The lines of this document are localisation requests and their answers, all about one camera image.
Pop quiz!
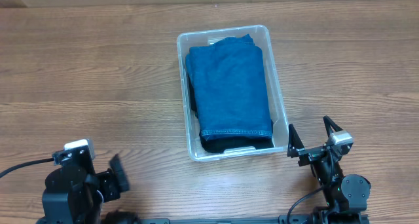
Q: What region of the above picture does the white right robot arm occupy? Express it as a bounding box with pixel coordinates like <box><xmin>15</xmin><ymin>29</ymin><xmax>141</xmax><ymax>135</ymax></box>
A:
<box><xmin>280</xmin><ymin>116</ymin><xmax>371</xmax><ymax>223</ymax></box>

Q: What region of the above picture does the blue denim cloth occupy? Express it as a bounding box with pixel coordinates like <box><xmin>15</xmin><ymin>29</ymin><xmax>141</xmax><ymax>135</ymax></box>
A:
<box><xmin>185</xmin><ymin>35</ymin><xmax>273</xmax><ymax>141</ymax></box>

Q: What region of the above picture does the black cloth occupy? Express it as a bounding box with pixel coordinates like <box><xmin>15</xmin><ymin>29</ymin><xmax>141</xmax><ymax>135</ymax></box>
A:
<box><xmin>189</xmin><ymin>75</ymin><xmax>273</xmax><ymax>153</ymax></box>

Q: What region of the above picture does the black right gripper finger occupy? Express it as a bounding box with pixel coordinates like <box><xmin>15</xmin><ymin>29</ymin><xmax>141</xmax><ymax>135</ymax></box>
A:
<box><xmin>323</xmin><ymin>115</ymin><xmax>343</xmax><ymax>137</ymax></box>
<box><xmin>287</xmin><ymin>124</ymin><xmax>305</xmax><ymax>157</ymax></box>

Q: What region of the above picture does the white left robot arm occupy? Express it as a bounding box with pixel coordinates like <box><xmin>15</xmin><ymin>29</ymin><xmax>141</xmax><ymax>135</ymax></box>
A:
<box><xmin>37</xmin><ymin>153</ymin><xmax>130</xmax><ymax>224</ymax></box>

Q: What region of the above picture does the clear plastic container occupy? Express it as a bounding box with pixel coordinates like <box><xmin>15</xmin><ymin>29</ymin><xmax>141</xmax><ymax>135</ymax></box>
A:
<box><xmin>177</xmin><ymin>25</ymin><xmax>288</xmax><ymax>162</ymax></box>

